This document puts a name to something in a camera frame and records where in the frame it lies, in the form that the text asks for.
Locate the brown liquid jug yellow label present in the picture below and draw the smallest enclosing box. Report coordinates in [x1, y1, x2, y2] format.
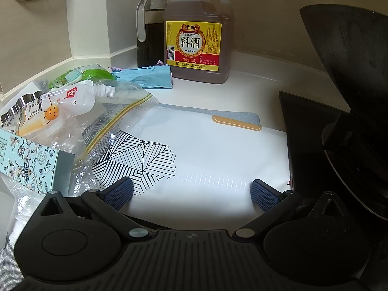
[163, 0, 236, 84]

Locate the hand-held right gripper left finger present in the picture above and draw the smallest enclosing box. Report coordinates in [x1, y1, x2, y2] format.
[40, 177, 154, 243]

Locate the blue rubber glove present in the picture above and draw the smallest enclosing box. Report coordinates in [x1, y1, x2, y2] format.
[114, 64, 173, 89]

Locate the white spouted pouch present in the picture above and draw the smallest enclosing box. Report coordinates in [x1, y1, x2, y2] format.
[16, 80, 117, 137]

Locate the green plastic packet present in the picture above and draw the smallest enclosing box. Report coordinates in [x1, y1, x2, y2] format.
[48, 64, 117, 90]

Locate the teal floral box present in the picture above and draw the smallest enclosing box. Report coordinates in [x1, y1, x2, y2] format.
[0, 129, 76, 194]

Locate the silver striped wrapper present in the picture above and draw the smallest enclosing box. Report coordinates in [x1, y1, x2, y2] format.
[0, 90, 43, 125]

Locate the clear zip bag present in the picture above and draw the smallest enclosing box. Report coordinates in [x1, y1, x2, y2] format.
[9, 80, 161, 207]

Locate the black glass cooktop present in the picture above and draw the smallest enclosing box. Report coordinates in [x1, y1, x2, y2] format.
[279, 91, 388, 219]

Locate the grey and white counter mat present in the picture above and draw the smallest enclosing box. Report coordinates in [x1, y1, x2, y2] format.
[82, 103, 291, 228]

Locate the black wok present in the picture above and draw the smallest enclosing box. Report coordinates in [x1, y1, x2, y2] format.
[299, 4, 388, 219]

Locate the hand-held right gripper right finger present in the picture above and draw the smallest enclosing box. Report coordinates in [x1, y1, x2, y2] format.
[232, 179, 348, 243]

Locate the dark sauce bottle white lid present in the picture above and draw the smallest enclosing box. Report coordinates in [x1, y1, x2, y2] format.
[136, 0, 168, 69]

